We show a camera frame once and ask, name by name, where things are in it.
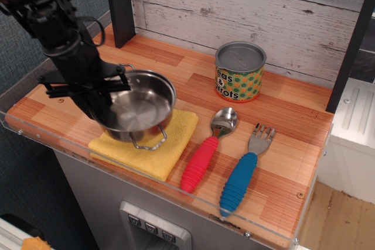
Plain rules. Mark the yellow folded cloth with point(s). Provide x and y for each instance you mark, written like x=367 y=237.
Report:
x=156 y=163

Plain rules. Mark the orange object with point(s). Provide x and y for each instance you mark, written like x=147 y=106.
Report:
x=35 y=243

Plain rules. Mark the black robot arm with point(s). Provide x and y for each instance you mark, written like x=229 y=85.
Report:
x=53 y=21

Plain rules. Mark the peas and carrots tin can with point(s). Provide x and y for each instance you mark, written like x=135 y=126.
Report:
x=239 y=71

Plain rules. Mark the white cabinet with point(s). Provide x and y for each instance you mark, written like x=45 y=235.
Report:
x=347 y=162

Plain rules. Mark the blue handled fork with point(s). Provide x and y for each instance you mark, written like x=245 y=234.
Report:
x=236 y=185

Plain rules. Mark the stainless steel pot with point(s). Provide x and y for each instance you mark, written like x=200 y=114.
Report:
x=141 y=114

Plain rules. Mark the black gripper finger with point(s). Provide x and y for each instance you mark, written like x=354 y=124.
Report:
x=102 y=102
x=89 y=104

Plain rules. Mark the black vertical post left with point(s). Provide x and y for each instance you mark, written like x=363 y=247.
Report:
x=122 y=21

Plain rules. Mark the black vertical post right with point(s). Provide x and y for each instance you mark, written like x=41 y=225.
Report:
x=351 y=53

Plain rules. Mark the red handled spoon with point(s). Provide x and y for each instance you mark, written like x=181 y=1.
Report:
x=223 y=123

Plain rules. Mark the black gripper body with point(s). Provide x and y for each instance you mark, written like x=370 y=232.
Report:
x=80 y=70

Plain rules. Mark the black vertical post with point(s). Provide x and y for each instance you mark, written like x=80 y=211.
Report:
x=122 y=21
x=351 y=53

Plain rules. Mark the silver dispenser panel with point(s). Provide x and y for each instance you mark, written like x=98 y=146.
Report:
x=146 y=230

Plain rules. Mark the clear acrylic guard rail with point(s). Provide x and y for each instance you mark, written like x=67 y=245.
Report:
x=272 y=209

